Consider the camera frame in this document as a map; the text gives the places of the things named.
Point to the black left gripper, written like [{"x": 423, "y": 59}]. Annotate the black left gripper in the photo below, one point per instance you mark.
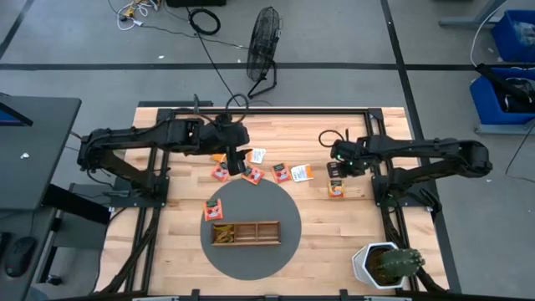
[{"x": 221, "y": 136}]

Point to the black floor fan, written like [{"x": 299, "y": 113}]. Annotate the black floor fan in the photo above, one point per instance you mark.
[{"x": 263, "y": 42}]

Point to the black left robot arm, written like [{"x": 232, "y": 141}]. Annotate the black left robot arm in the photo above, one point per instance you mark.
[{"x": 125, "y": 140}]

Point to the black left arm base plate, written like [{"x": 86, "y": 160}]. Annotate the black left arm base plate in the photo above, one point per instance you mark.
[{"x": 125, "y": 202}]

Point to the clear plastic bag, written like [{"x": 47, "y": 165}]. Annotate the clear plastic bag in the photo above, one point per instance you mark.
[{"x": 524, "y": 33}]

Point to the wooden compartment box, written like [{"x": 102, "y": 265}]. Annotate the wooden compartment box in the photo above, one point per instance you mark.
[{"x": 257, "y": 232}]

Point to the black aluminium table frame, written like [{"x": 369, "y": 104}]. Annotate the black aluminium table frame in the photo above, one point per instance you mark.
[{"x": 292, "y": 111}]

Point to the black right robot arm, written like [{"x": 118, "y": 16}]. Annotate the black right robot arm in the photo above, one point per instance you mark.
[{"x": 418, "y": 146}]

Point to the monitor with blue screen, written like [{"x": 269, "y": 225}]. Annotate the monitor with blue screen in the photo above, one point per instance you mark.
[{"x": 8, "y": 119}]

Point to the round grey woven placemat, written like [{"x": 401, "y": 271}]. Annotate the round grey woven placemat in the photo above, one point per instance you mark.
[{"x": 251, "y": 261}]

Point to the white hexagonal planter pot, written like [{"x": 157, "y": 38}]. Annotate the white hexagonal planter pot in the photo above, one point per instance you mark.
[{"x": 359, "y": 263}]

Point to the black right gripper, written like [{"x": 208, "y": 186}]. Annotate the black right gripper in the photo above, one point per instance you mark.
[{"x": 353, "y": 156}]

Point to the black computer mouse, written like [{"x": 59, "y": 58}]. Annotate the black computer mouse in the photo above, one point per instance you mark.
[{"x": 21, "y": 255}]

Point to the black rod across bin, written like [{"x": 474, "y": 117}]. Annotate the black rod across bin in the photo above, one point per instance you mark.
[{"x": 493, "y": 77}]

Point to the white paper scrap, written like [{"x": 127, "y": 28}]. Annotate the white paper scrap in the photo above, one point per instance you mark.
[{"x": 24, "y": 155}]

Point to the grey desk foot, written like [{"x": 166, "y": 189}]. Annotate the grey desk foot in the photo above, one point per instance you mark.
[{"x": 460, "y": 23}]

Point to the black desk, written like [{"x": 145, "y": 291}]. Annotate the black desk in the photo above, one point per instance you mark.
[{"x": 37, "y": 167}]

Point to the green cactus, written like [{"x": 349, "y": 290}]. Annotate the green cactus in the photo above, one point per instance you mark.
[{"x": 401, "y": 262}]

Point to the black desk crossbar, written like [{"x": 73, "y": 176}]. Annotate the black desk crossbar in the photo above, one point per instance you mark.
[{"x": 75, "y": 205}]

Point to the blue bin with plastic bag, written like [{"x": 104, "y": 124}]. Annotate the blue bin with plastic bag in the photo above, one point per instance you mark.
[{"x": 505, "y": 42}]

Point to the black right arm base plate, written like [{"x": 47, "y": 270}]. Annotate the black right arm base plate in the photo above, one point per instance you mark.
[{"x": 418, "y": 184}]

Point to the black floor box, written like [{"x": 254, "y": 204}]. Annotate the black floor box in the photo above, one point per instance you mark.
[{"x": 196, "y": 3}]

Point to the red tea packet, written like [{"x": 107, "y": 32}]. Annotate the red tea packet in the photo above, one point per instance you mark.
[
  {"x": 253, "y": 175},
  {"x": 281, "y": 173},
  {"x": 219, "y": 172},
  {"x": 213, "y": 210}
]

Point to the yellow tea packet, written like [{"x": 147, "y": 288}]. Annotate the yellow tea packet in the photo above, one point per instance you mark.
[
  {"x": 227, "y": 238},
  {"x": 220, "y": 232}
]

